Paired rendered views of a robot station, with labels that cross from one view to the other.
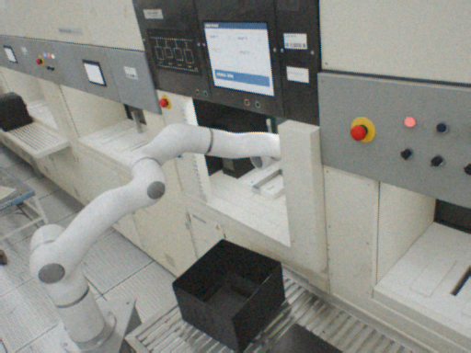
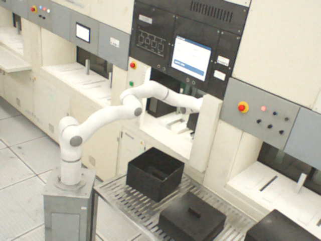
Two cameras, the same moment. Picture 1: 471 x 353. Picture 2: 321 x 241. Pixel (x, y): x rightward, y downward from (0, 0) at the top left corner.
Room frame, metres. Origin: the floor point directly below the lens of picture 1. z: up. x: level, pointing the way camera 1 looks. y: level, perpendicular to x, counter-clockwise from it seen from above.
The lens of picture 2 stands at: (-0.63, 0.46, 2.14)
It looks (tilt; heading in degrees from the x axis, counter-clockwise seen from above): 28 degrees down; 344
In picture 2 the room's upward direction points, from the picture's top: 11 degrees clockwise
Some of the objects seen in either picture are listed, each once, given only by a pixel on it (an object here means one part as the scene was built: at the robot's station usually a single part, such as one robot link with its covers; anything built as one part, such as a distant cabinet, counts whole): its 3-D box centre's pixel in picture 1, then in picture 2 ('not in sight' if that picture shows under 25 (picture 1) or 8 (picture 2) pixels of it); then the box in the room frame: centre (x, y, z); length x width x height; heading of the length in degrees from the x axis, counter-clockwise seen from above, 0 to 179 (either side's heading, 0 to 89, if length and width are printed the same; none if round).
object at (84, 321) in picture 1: (80, 313); (70, 168); (1.03, 0.62, 0.85); 0.19 x 0.19 x 0.18
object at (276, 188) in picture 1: (270, 180); (176, 123); (1.64, -0.16, 0.89); 0.22 x 0.21 x 0.04; 128
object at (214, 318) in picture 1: (230, 290); (155, 173); (1.01, 0.09, 0.85); 0.28 x 0.28 x 0.17; 47
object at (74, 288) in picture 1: (58, 262); (70, 137); (1.06, 0.63, 1.07); 0.19 x 0.12 x 0.24; 19
